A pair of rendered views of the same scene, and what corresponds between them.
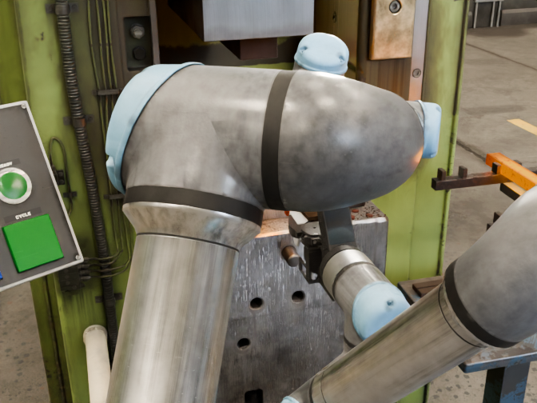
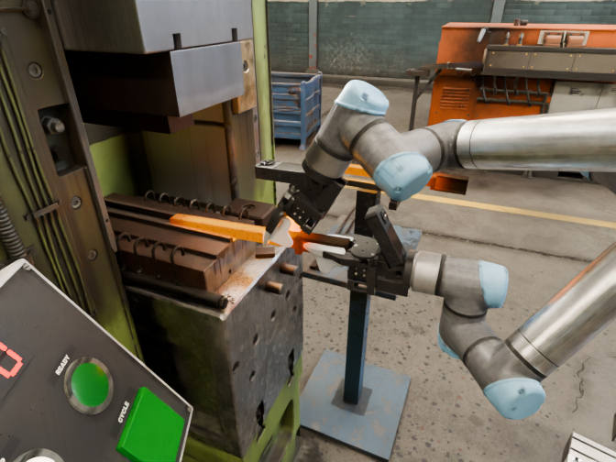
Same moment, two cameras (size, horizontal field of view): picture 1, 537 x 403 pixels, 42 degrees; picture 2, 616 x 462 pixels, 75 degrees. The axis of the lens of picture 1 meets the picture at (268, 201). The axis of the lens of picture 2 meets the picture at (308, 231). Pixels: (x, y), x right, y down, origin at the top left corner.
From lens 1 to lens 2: 0.84 m
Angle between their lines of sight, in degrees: 46
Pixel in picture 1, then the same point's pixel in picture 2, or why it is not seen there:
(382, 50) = (243, 104)
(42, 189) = (117, 362)
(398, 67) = (247, 116)
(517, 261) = not seen: outside the picture
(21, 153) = (67, 334)
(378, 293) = (494, 269)
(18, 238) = (144, 444)
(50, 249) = (173, 424)
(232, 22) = (197, 92)
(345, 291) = (461, 281)
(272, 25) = (222, 89)
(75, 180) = not seen: hidden behind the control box
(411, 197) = not seen: hidden behind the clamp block
